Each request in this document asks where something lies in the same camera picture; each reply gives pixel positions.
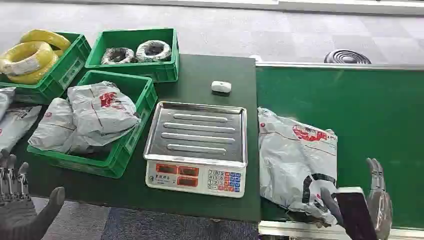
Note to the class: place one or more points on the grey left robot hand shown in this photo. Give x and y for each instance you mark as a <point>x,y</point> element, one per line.
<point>18,218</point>

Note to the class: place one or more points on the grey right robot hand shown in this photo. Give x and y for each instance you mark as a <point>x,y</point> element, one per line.
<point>381,208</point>

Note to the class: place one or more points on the black handheld scanner white top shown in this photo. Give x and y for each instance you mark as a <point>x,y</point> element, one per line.
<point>356,215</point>

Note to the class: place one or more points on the green conveyor belt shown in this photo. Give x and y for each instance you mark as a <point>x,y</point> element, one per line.
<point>371,112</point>

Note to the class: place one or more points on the grey parcel bag red print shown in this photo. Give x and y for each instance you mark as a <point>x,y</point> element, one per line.
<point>291,165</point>

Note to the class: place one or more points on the small grey parcel bag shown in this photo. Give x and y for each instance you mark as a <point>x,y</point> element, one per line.
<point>54,126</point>

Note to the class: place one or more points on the large grey parcel bag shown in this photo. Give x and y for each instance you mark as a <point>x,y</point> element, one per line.
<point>99,112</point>

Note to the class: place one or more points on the green plastic crate yellow coils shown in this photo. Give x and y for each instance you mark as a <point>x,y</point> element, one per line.
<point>63,73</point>

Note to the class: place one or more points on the black spiral floor coil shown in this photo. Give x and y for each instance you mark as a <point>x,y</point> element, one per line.
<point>347,57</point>

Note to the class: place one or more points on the green plastic crate with parcels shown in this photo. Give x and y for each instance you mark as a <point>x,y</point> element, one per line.
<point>132,89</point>

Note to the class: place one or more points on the electronic weighing scale steel tray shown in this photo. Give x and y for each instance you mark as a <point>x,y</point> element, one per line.
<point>197,139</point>

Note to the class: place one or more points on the small white plastic device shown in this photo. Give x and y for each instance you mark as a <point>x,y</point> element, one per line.
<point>221,86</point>

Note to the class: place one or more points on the green plastic crate black coils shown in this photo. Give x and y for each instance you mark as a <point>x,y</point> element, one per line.
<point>132,38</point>

